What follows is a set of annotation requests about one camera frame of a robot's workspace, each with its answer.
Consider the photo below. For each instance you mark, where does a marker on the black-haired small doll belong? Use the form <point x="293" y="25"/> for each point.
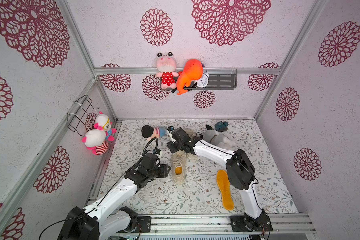
<point x="149" y="132"/>

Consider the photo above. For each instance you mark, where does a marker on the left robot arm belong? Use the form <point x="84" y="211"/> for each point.
<point x="104" y="217"/>

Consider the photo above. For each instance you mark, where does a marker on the orange insole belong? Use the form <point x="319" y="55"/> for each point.
<point x="225" y="189"/>
<point x="178" y="170"/>

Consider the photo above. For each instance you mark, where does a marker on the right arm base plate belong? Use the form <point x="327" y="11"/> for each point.
<point x="244" y="223"/>

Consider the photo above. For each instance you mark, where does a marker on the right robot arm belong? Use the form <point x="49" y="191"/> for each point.
<point x="217" y="148"/>

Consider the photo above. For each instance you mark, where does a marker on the white plush with glasses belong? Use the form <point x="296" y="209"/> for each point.
<point x="103" y="122"/>

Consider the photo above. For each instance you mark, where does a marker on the orange plush fish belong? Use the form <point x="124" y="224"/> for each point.
<point x="192" y="71"/>

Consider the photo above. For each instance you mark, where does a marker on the white alarm clock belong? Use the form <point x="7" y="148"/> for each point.
<point x="203" y="81"/>

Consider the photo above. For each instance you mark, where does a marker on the pink frog plush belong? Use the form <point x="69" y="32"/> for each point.
<point x="166" y="66"/>

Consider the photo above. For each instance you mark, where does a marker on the black wire basket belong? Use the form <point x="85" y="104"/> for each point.
<point x="82" y="120"/>

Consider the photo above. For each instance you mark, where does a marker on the grey white plush dog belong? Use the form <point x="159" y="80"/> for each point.
<point x="215" y="138"/>

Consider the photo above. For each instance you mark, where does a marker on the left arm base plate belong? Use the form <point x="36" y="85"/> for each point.
<point x="140" y="224"/>

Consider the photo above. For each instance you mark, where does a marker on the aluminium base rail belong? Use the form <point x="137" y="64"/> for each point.
<point x="221" y="224"/>

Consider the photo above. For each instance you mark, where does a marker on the teal toy car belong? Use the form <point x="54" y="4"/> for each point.
<point x="221" y="126"/>

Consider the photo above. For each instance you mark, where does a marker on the white pink striped plush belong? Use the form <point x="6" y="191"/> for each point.
<point x="95" y="140"/>

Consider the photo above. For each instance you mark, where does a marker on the beige sneaker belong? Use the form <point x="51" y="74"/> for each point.
<point x="179" y="160"/>
<point x="190" y="155"/>

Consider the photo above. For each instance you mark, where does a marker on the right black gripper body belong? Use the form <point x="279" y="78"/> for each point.
<point x="175" y="145"/>

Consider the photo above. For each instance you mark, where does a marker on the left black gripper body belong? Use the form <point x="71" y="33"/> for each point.
<point x="158" y="172"/>

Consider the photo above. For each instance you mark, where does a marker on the grey wall shelf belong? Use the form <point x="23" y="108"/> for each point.
<point x="218" y="82"/>

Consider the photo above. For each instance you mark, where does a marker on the floral table mat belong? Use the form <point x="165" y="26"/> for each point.
<point x="200" y="193"/>

